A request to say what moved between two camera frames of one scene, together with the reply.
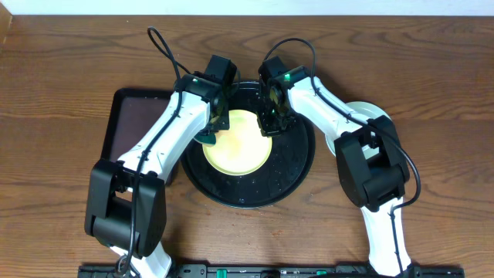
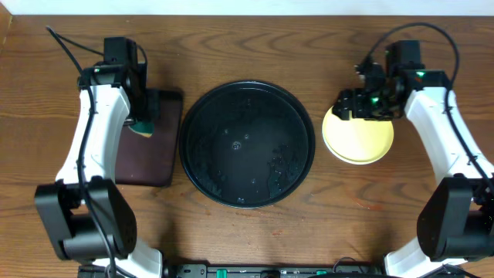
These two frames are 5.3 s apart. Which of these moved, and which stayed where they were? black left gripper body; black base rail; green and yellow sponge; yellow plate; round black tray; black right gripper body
Moved: black left gripper body; green and yellow sponge; yellow plate; black right gripper body
Stayed: black base rail; round black tray
